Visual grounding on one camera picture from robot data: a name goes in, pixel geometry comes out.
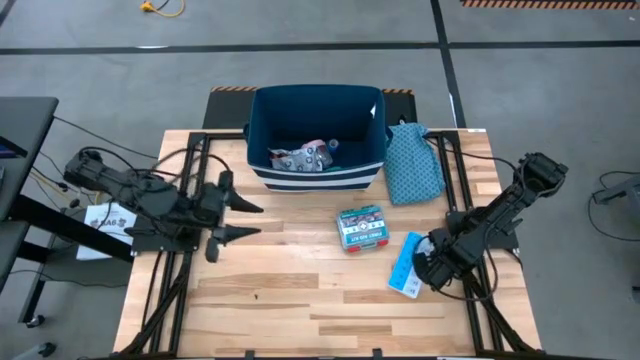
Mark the orange black hazard tape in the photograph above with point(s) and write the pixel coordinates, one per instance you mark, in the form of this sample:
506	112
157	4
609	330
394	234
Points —
550	4

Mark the green first aid kit box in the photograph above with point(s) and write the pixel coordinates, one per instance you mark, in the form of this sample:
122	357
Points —
362	227

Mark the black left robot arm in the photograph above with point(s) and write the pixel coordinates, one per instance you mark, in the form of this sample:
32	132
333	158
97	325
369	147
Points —
145	192

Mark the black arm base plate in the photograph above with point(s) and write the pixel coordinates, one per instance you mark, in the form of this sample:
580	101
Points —
505	240
165	245

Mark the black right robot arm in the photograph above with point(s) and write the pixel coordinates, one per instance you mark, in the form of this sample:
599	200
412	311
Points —
500	210

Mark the white printed paper sheet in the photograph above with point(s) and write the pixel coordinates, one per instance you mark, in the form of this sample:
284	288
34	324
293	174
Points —
107	222

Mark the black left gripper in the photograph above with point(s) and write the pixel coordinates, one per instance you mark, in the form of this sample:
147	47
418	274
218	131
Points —
210	207

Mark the white blue pill organizer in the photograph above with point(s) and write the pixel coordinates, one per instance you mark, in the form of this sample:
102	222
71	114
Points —
402	270

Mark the black caster wheel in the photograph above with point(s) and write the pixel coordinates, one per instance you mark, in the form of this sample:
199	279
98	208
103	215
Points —
47	349
35	321

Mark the black aluminium table frame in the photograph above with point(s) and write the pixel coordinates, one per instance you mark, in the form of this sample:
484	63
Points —
482	310
172	300

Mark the navy white striped fabric bin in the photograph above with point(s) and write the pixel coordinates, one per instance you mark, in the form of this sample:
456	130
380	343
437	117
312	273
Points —
310	112

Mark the green bandage roll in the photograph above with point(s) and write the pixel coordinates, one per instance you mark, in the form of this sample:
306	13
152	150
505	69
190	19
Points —
337	168

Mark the teal patterned folded cloth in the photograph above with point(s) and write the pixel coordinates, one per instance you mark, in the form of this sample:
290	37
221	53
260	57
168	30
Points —
412	165

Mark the black desk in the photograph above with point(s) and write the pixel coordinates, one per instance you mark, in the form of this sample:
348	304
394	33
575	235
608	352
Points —
25	125

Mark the white bin tag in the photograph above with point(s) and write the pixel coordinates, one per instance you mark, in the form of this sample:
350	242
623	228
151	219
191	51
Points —
373	111

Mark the blue bandage roll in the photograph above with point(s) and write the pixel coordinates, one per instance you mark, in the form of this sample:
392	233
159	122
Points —
333	144

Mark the black floor mat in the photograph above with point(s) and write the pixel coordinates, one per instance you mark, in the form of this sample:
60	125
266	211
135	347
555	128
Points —
225	110

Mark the grey device on floor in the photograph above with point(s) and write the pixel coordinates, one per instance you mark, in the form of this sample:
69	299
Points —
625	192

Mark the clear container with pink lid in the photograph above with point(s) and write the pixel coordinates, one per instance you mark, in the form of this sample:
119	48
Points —
317	146

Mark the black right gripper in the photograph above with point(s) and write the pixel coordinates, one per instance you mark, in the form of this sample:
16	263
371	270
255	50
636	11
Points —
450	255

